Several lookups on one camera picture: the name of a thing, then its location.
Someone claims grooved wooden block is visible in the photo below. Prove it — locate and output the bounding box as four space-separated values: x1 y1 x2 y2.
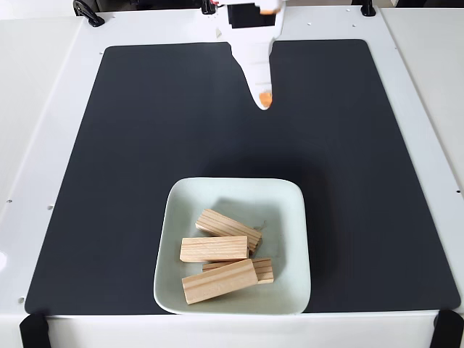
179 236 249 264
195 208 263 254
202 257 275 285
181 258 260 305

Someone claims pale green square plate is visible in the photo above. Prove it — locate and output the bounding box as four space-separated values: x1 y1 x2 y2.
152 176 312 315

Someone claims black rubber mat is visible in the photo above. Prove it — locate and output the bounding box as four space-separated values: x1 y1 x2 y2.
24 38 461 315

